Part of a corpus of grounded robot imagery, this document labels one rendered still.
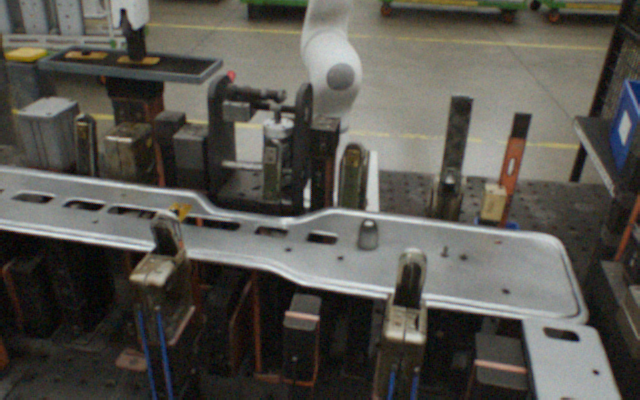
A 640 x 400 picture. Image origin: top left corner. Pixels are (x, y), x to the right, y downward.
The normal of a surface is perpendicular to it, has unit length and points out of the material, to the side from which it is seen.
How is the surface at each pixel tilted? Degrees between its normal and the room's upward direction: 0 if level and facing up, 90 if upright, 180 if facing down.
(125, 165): 90
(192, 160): 90
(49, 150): 90
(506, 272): 0
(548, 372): 0
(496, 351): 0
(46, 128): 90
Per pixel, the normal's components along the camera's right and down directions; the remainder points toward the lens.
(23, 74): -0.19, 0.47
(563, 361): 0.04, -0.87
